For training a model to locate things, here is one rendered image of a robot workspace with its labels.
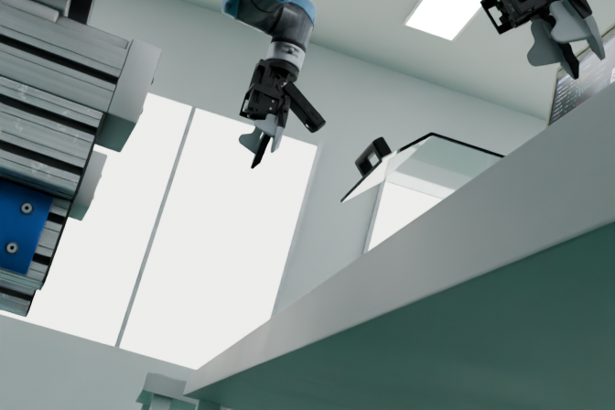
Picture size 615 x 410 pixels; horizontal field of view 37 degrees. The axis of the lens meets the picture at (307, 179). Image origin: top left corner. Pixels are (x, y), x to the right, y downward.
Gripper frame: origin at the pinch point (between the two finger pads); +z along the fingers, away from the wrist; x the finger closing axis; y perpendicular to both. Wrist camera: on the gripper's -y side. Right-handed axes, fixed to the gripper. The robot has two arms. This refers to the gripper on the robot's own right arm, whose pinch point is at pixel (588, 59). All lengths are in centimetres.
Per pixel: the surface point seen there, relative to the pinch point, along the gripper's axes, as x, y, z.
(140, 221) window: -468, 8, -91
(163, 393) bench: -153, 59, 10
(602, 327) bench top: 66, 53, 17
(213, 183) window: -468, -44, -92
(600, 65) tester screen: -12.5, -9.9, 0.3
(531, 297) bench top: 67, 55, 14
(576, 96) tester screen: -19.2, -8.2, 2.0
